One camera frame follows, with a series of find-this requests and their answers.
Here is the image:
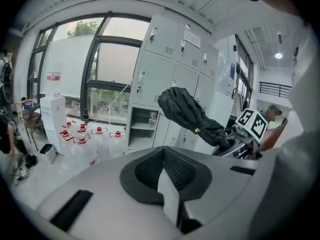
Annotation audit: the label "white cable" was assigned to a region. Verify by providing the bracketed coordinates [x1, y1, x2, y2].
[94, 80, 133, 126]

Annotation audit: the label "cluster of red-capped water jugs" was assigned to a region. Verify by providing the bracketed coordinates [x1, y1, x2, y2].
[59, 120, 127, 167]

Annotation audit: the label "small clear bottle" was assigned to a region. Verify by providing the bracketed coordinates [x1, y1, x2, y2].
[148, 111, 158, 128]

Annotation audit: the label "white paper notice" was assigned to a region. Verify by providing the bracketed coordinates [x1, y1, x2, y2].
[183, 29, 202, 48]

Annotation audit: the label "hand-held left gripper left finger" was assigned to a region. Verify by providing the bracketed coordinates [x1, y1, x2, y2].
[37, 145, 182, 240]

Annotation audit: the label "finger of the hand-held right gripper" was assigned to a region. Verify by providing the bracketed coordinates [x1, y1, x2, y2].
[212, 138, 242, 158]

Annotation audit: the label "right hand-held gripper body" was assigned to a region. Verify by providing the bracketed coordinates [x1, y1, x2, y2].
[230, 107, 269, 158]

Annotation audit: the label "black window frame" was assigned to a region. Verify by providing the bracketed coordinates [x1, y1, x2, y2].
[26, 16, 151, 125]

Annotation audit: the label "white board panel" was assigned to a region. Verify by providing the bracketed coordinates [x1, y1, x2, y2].
[46, 34, 95, 98]

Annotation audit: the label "small grey trash bin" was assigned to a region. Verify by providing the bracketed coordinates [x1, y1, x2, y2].
[39, 143, 57, 164]

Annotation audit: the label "black railing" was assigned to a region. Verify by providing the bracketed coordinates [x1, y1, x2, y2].
[258, 81, 293, 99]

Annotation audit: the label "person's right forearm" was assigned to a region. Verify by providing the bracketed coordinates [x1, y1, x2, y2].
[259, 120, 289, 152]

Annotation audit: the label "black shoes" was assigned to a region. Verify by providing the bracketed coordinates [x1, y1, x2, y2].
[24, 153, 39, 169]

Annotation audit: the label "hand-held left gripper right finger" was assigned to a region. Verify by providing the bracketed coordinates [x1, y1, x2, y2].
[163, 145, 260, 240]

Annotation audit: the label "white power strip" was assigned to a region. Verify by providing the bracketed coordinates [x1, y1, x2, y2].
[16, 168, 30, 180]

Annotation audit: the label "black umbrella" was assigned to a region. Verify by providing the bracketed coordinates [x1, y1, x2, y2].
[157, 86, 235, 149]

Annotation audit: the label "white water dispenser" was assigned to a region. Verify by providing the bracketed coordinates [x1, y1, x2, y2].
[39, 95, 66, 155]

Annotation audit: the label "wooden chair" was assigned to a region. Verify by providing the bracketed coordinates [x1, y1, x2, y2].
[15, 100, 43, 151]

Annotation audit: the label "large red label water jug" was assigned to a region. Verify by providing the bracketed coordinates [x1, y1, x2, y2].
[40, 41, 64, 97]

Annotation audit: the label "grey metal locker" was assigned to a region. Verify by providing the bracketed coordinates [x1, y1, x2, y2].
[125, 13, 237, 155]

